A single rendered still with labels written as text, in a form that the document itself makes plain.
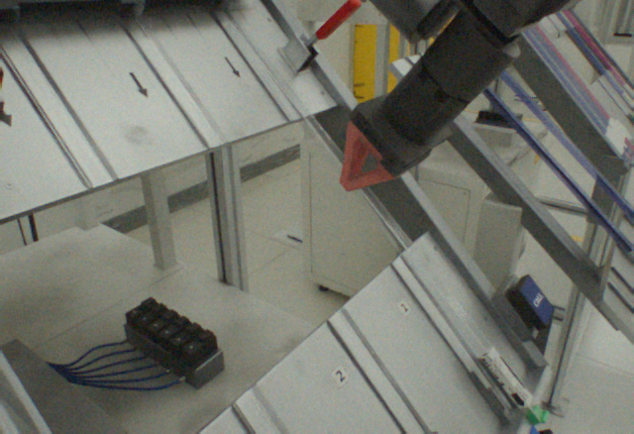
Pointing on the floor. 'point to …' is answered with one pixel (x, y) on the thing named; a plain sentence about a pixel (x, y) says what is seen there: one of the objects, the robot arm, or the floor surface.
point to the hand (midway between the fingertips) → (352, 179)
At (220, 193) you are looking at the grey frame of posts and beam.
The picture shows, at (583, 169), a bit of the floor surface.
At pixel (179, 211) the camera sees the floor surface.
